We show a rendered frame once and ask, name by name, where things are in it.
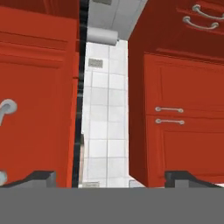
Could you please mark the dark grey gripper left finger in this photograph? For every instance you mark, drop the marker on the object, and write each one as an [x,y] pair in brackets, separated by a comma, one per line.
[40,179]

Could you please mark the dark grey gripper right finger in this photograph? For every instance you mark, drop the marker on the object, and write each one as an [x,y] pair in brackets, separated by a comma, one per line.
[178,179]

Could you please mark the red drawer front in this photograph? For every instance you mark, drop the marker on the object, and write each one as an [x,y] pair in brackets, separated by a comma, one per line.
[201,33]
[214,5]

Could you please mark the red panelled cabinet door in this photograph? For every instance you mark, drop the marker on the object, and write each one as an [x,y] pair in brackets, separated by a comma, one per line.
[189,148]
[189,84]

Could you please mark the large red cabinet door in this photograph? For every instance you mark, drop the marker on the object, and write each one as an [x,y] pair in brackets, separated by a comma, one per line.
[38,116]

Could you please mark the black worktop edge strip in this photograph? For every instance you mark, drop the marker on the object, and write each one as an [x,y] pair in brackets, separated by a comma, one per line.
[80,87]

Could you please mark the white paper towel roll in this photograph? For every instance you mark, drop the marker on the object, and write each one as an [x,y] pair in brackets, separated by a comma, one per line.
[102,36]

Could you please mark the grey wall outlet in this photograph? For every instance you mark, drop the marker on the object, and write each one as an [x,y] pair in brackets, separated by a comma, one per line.
[95,63]
[91,184]

